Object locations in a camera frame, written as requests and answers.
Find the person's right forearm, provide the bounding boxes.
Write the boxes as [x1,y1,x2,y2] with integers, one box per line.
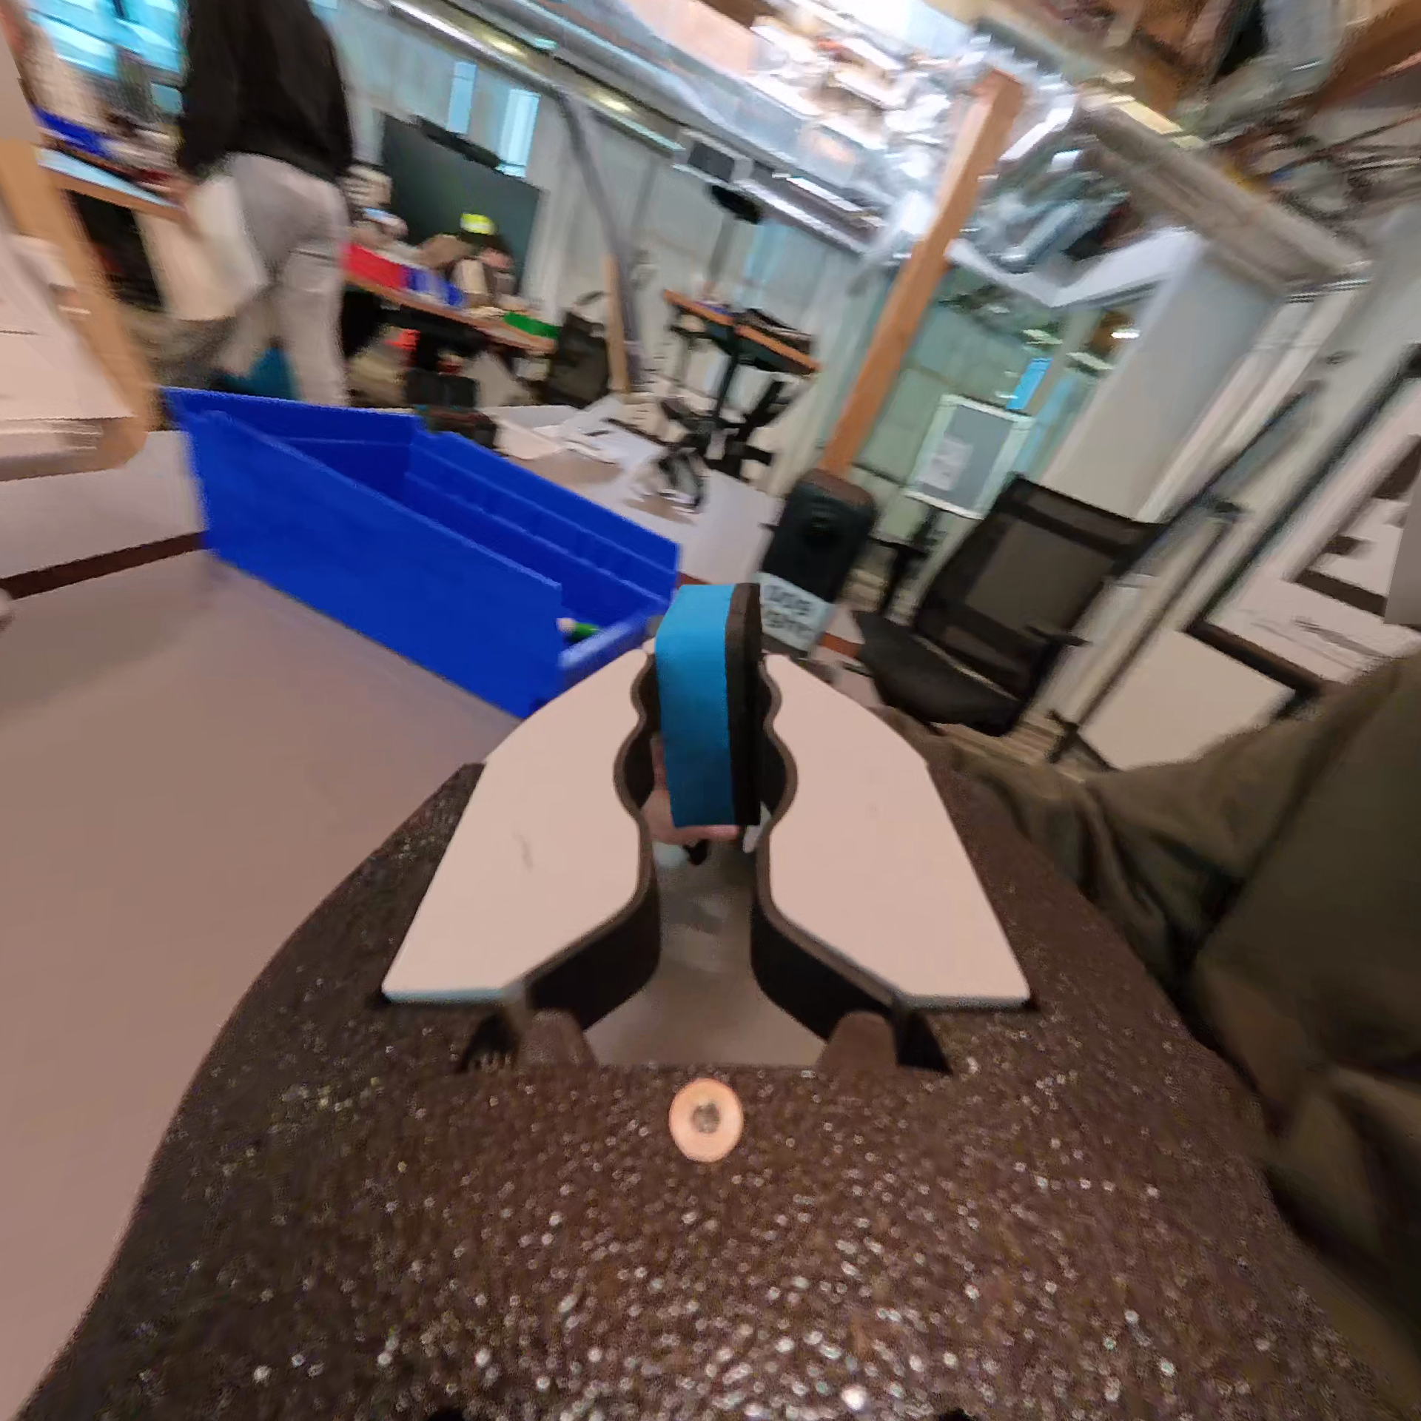
[888,654,1421,1279]

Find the standing desk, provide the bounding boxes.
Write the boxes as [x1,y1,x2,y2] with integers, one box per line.
[661,288,822,473]

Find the loose white papers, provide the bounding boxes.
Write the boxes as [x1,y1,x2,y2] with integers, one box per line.
[492,404,667,467]

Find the blue whiteboard eraser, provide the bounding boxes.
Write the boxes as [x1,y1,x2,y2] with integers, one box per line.
[652,581,769,832]

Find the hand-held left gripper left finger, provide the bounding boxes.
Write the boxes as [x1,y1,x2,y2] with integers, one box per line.
[380,652,664,1048]

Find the black office chair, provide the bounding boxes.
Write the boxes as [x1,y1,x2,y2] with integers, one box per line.
[852,476,1169,737]

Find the poster on black easel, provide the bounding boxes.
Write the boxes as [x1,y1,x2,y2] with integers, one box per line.
[1047,343,1421,768]

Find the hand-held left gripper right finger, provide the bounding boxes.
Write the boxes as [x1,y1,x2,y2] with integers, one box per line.
[751,654,1034,1070]

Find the wooden post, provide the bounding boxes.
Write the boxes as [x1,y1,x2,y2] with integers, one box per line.
[818,69,1028,475]

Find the black monitor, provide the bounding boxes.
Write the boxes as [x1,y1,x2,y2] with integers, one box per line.
[378,112,543,268]

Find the blue plastic bin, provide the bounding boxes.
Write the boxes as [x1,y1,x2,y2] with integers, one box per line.
[164,386,680,721]

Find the wooden-top desk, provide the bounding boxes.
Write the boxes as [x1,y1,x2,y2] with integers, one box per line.
[343,271,556,356]

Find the grey notice board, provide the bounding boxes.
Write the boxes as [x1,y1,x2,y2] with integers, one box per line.
[901,390,1036,519]

